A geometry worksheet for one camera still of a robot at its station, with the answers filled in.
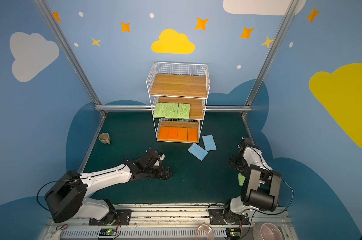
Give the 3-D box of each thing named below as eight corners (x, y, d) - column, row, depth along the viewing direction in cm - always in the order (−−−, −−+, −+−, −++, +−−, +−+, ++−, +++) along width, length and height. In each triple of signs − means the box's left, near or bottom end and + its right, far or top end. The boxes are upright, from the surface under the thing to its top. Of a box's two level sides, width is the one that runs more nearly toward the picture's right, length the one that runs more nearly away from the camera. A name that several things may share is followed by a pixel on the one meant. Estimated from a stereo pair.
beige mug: (99, 144, 104) (96, 140, 100) (103, 136, 108) (100, 132, 104) (109, 144, 104) (107, 140, 100) (112, 136, 108) (110, 132, 105)
